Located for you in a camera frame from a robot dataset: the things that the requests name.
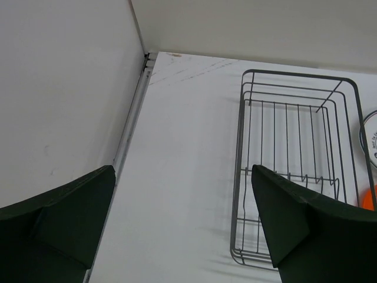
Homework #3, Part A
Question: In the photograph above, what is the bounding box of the orange plastic plate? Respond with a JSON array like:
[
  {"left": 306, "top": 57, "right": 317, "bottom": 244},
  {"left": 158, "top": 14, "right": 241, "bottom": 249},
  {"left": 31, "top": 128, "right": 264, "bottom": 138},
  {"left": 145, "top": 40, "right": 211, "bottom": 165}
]
[{"left": 361, "top": 188, "right": 374, "bottom": 211}]

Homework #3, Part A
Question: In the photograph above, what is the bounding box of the grey wire dish rack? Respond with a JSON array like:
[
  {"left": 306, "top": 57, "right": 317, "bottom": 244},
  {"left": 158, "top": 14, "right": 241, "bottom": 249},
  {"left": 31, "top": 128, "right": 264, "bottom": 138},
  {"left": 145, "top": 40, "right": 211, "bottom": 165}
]
[{"left": 230, "top": 69, "right": 374, "bottom": 271}]

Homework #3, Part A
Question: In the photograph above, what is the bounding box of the white plate with red characters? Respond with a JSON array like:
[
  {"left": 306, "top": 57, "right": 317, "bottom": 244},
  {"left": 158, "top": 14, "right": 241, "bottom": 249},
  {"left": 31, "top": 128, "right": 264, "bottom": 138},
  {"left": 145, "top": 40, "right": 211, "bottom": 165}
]
[{"left": 359, "top": 110, "right": 377, "bottom": 168}]

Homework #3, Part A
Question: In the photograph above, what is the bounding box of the aluminium table edge rail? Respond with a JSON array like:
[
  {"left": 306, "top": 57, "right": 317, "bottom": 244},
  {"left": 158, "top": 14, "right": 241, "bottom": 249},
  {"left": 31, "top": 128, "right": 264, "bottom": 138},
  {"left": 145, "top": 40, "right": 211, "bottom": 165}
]
[{"left": 83, "top": 52, "right": 157, "bottom": 283}]

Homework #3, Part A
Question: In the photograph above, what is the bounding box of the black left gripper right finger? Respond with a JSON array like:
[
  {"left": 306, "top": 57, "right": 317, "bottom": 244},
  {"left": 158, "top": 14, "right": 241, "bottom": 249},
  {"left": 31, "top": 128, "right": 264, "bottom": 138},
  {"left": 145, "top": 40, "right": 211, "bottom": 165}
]
[{"left": 252, "top": 172, "right": 376, "bottom": 282}]

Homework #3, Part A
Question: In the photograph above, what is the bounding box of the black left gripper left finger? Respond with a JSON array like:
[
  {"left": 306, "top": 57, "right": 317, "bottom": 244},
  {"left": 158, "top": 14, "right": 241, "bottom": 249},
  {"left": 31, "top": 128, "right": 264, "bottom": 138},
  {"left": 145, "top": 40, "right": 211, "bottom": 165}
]
[{"left": 1, "top": 165, "right": 115, "bottom": 282}]

